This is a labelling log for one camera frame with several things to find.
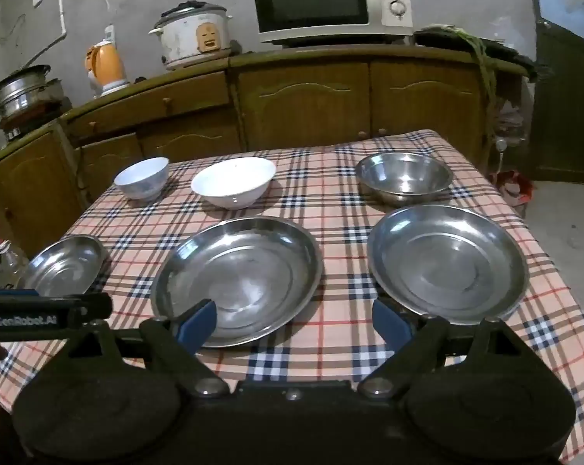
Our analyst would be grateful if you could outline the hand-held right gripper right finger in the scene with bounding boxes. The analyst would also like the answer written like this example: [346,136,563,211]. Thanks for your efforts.
[357,298,522,396]

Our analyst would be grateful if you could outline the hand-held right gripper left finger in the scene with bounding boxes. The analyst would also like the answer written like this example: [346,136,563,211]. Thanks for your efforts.
[64,299,231,396]

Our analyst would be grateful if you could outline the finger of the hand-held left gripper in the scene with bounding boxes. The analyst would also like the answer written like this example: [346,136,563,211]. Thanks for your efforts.
[0,289,113,350]

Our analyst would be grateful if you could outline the small steel bowl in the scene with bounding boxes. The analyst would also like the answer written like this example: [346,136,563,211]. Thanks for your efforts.
[17,235,110,298]

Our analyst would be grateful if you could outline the large steel plate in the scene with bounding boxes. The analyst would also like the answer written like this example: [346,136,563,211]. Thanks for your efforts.
[150,216,325,348]

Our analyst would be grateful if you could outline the large steel basin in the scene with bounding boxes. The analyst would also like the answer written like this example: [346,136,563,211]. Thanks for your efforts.
[368,205,531,326]

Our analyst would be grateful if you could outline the wide white bowl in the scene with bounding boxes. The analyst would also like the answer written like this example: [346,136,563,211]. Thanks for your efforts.
[191,157,277,210]

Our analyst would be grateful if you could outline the small patterned white bowl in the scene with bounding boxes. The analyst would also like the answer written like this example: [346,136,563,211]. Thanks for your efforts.
[114,157,170,201]

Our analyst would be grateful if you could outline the cooking oil bottle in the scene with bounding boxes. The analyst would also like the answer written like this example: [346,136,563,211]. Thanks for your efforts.
[0,238,29,289]

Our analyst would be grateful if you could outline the plaid tablecloth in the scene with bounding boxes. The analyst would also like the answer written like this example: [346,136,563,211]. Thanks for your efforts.
[0,129,584,463]

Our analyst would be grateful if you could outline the red plastic bag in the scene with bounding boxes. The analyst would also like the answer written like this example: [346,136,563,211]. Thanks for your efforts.
[490,169,536,216]

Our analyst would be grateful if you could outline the crumpled white plastic bag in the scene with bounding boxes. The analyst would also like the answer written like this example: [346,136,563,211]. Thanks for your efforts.
[494,99,525,143]

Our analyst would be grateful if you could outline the stacked steel steamer pot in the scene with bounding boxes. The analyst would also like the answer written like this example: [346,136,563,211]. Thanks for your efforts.
[0,64,65,117]

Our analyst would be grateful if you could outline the brown wooden kitchen cabinet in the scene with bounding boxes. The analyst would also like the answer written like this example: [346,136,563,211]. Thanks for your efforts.
[0,43,537,262]

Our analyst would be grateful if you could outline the orange electric kettle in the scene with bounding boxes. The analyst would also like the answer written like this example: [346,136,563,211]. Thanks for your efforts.
[84,41,131,98]

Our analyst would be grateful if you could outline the green leafy vegetables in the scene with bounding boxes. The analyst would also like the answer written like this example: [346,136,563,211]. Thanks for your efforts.
[420,23,498,148]

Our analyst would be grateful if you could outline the dark green door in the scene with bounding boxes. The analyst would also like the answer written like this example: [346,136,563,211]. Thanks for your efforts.
[527,0,584,186]

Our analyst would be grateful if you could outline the white rice cooker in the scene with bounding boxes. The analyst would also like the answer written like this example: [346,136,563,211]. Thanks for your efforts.
[149,2,235,71]

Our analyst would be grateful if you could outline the dark tray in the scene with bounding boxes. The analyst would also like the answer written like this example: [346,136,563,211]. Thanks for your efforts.
[413,28,537,81]

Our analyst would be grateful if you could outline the white hanging power plug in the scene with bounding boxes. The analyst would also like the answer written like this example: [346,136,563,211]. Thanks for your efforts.
[98,0,117,45]

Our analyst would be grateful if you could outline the white microwave oven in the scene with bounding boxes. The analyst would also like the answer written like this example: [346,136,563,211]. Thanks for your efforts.
[249,0,415,49]

